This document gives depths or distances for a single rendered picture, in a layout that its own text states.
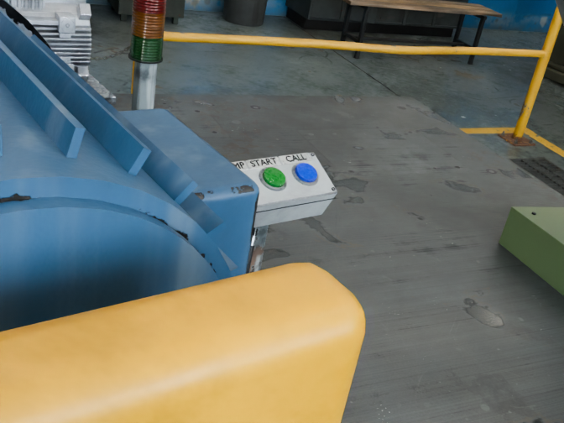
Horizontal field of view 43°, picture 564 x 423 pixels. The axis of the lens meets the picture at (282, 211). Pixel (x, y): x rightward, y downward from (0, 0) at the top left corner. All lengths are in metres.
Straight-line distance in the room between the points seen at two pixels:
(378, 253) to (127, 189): 1.13
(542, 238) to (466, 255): 0.14
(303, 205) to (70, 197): 0.71
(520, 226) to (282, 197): 0.67
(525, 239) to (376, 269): 0.32
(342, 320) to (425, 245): 1.23
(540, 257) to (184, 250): 1.22
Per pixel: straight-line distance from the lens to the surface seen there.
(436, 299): 1.24
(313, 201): 0.91
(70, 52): 1.46
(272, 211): 0.88
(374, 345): 1.09
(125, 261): 0.21
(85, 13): 1.47
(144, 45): 1.36
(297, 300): 0.17
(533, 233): 1.42
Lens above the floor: 1.44
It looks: 28 degrees down
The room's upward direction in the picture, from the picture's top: 11 degrees clockwise
